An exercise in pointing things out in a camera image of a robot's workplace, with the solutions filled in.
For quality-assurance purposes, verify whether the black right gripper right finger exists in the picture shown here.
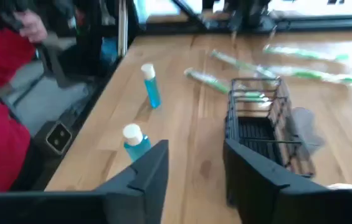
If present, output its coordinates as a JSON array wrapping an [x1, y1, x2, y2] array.
[[223, 138, 352, 224]]

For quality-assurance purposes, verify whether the blue mouthwash bottle white cap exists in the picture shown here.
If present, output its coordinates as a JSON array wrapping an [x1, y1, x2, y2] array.
[[122, 123, 153, 163], [140, 63, 163, 110]]

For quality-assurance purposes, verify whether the person's hand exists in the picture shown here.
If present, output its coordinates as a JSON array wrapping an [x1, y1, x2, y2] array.
[[12, 10, 49, 44]]

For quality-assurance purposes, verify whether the green toothbrush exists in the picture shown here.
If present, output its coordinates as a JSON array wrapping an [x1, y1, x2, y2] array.
[[256, 64, 352, 85], [183, 67, 272, 103], [209, 49, 278, 79], [262, 44, 350, 62]]

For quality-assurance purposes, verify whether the black aluminium table frame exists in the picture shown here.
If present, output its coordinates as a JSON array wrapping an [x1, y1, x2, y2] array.
[[9, 12, 352, 192]]

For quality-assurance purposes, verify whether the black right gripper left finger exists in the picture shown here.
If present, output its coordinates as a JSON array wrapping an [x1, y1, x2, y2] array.
[[0, 139, 169, 224]]

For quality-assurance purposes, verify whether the black wire toothbrush basket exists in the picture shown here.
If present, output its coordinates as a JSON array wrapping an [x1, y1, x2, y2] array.
[[224, 77, 317, 179]]

